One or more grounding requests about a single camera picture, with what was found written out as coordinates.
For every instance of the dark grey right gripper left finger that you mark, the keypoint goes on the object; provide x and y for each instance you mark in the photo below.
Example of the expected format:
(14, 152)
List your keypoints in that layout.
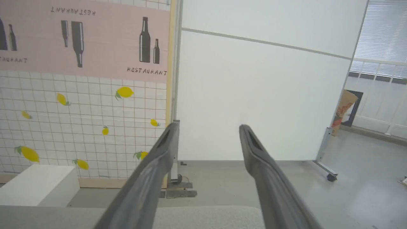
(143, 190)

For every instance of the brown cardboard with red print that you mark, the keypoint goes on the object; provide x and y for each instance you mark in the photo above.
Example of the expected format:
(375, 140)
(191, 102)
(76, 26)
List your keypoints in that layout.
(343, 108)

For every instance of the grey fabric sofa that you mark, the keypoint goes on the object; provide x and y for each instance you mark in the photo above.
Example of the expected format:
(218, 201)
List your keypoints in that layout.
(206, 219)

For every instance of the black framed board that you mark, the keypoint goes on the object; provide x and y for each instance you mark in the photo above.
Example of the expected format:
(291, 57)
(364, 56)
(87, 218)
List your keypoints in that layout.
(355, 111)

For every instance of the lemon and restaurant print panel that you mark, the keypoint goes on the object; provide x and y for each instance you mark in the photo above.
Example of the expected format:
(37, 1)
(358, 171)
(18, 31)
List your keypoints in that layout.
(95, 95)

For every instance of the white window blinds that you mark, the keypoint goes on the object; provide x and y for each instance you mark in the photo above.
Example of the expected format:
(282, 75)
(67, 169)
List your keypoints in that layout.
(384, 35)

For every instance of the white rectangular box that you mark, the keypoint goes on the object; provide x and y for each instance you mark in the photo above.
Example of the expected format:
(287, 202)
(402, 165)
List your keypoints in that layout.
(38, 184)

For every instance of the white partition board on wheels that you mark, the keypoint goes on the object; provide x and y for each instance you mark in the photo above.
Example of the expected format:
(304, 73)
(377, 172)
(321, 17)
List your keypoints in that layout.
(254, 89)

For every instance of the grey metal floor base plate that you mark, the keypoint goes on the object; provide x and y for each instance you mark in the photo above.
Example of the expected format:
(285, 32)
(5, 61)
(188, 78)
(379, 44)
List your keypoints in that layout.
(179, 190)

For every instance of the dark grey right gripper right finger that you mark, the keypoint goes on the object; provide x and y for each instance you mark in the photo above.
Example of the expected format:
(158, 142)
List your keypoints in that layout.
(276, 197)

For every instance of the small flat object on floor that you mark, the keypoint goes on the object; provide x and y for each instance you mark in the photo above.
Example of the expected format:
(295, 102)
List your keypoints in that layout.
(403, 181)

